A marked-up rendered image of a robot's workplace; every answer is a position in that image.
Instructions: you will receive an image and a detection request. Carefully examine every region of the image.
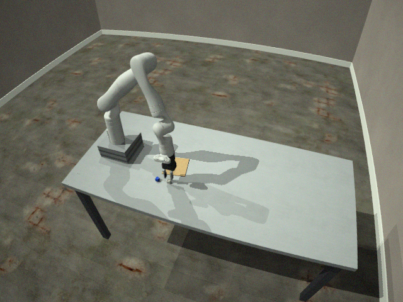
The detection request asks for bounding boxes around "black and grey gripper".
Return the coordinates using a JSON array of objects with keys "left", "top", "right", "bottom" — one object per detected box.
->
[{"left": 154, "top": 146, "right": 177, "bottom": 180}]

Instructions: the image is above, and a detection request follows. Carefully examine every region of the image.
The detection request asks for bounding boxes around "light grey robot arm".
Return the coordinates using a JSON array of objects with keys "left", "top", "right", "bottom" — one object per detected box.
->
[{"left": 97, "top": 52, "right": 174, "bottom": 150}]

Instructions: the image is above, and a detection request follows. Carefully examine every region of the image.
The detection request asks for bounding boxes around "tan flat square mat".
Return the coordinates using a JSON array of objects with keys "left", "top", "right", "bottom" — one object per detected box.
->
[{"left": 166, "top": 157, "right": 189, "bottom": 177}]

